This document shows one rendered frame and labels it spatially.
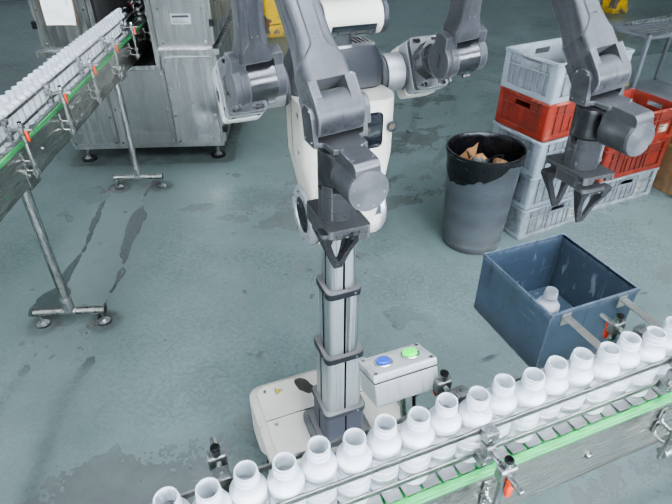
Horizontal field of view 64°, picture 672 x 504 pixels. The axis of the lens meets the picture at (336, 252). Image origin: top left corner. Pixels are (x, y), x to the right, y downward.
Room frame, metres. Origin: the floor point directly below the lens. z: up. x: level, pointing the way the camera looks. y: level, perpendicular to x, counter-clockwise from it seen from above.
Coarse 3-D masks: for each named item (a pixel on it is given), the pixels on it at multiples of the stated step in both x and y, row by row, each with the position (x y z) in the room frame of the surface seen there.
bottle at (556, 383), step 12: (552, 360) 0.71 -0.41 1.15; (564, 360) 0.70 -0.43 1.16; (552, 372) 0.68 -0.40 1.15; (564, 372) 0.68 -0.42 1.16; (552, 384) 0.68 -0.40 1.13; (564, 384) 0.68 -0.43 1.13; (552, 396) 0.67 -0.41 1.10; (552, 408) 0.67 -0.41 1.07; (540, 420) 0.67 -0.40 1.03; (552, 420) 0.67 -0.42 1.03
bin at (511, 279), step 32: (512, 256) 1.39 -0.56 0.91; (544, 256) 1.45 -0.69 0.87; (576, 256) 1.40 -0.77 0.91; (480, 288) 1.34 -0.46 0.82; (512, 288) 1.22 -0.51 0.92; (544, 288) 1.45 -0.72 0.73; (576, 288) 1.36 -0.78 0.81; (608, 288) 1.26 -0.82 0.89; (512, 320) 1.19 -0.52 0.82; (544, 320) 1.09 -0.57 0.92; (576, 320) 1.11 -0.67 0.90; (544, 352) 1.08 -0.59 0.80
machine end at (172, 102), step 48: (96, 0) 4.09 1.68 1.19; (144, 0) 3.98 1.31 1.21; (192, 0) 4.04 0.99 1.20; (48, 48) 3.99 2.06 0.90; (192, 48) 4.04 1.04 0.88; (144, 96) 4.01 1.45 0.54; (192, 96) 4.03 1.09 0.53; (96, 144) 3.98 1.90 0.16; (144, 144) 4.00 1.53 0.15; (192, 144) 4.05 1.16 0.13
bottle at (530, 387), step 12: (528, 372) 0.68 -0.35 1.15; (540, 372) 0.68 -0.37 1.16; (516, 384) 0.68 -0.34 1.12; (528, 384) 0.66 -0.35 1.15; (540, 384) 0.65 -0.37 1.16; (516, 396) 0.66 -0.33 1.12; (528, 396) 0.65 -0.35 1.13; (540, 396) 0.65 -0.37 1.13; (516, 408) 0.65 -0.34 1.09; (528, 408) 0.64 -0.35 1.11; (516, 420) 0.65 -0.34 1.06; (528, 420) 0.64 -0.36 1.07; (516, 432) 0.64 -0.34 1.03
